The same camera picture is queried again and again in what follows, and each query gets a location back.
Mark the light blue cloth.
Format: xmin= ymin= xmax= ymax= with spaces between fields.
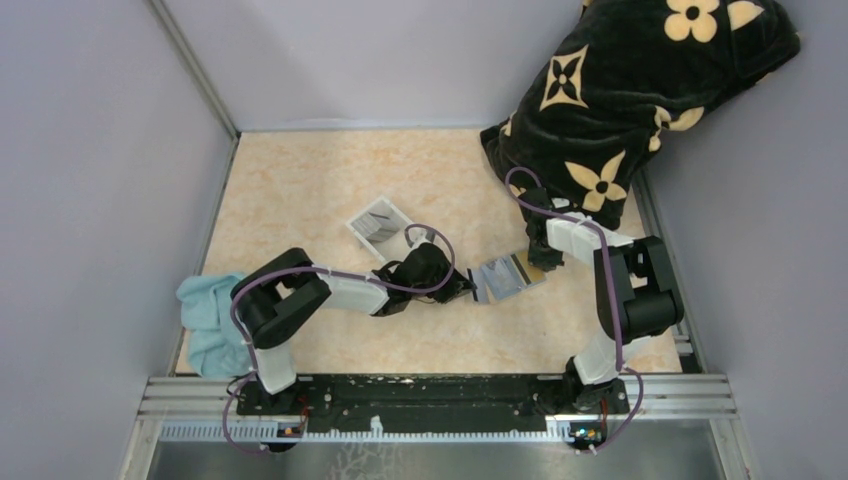
xmin=176 ymin=272 xmax=252 ymax=379

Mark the thin credit card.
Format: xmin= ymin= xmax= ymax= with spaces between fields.
xmin=480 ymin=255 xmax=538 ymax=301

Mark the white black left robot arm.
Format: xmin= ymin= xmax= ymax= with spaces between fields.
xmin=230 ymin=241 xmax=476 ymax=414

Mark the aluminium frame rail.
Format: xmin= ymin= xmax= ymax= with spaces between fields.
xmin=119 ymin=374 xmax=761 ymax=479

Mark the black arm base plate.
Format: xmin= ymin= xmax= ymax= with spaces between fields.
xmin=235 ymin=374 xmax=631 ymax=416

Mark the white plastic card box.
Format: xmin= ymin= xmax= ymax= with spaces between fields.
xmin=346 ymin=196 xmax=436 ymax=265

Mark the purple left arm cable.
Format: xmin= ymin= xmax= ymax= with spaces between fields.
xmin=221 ymin=223 xmax=458 ymax=456

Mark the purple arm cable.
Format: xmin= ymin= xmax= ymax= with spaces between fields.
xmin=221 ymin=223 xmax=458 ymax=456
xmin=504 ymin=166 xmax=645 ymax=456

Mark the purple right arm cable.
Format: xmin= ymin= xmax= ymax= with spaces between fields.
xmin=504 ymin=166 xmax=645 ymax=456

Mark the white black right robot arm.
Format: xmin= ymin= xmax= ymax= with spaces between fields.
xmin=518 ymin=188 xmax=684 ymax=412

